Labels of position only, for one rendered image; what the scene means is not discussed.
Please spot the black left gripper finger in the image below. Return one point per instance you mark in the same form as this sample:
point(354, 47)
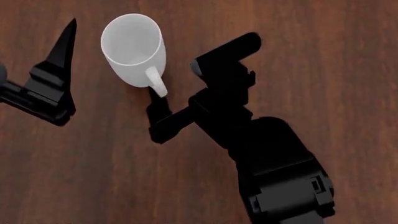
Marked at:
point(59, 70)

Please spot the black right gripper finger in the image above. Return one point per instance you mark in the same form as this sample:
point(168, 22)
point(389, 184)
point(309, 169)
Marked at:
point(159, 112)

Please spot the white ceramic mug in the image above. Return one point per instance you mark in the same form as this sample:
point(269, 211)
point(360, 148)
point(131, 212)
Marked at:
point(130, 44)

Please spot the grey left gripper camera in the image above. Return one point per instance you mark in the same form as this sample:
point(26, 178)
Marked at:
point(2, 72)

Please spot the black right gripper camera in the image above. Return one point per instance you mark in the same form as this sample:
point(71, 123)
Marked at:
point(228, 54)

